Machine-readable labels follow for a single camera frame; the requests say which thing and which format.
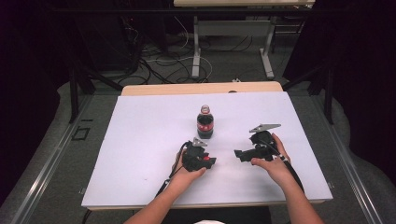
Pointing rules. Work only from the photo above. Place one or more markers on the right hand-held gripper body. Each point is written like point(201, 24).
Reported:
point(263, 143)

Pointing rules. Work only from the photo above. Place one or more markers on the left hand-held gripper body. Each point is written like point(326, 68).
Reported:
point(193, 157)

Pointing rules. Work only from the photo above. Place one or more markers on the red bottle cap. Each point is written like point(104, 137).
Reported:
point(206, 158)

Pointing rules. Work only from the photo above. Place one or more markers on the cola bottle with red label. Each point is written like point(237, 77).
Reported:
point(205, 124)

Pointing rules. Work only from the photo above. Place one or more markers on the person's left hand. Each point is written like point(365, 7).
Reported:
point(183, 177)

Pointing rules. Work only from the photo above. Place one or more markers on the person's right hand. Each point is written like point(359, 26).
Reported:
point(274, 169)

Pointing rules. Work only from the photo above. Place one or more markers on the white board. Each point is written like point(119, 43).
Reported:
point(149, 140)

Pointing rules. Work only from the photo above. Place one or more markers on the person's dark trousers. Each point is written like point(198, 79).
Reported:
point(218, 214)

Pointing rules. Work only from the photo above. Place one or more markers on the person's white shirt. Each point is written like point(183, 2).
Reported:
point(208, 222)

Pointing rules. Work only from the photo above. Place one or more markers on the wooden table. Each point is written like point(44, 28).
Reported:
point(186, 88)

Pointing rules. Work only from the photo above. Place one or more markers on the black metal stand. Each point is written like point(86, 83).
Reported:
point(74, 93)
point(328, 93)

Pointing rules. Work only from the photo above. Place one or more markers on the white desk with metal legs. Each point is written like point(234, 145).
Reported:
point(233, 28)

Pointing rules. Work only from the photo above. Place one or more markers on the black curtain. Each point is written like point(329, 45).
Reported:
point(28, 46)
point(364, 62)

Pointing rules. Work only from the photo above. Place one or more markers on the aluminium floor rail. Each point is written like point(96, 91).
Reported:
point(348, 161)
point(46, 168)

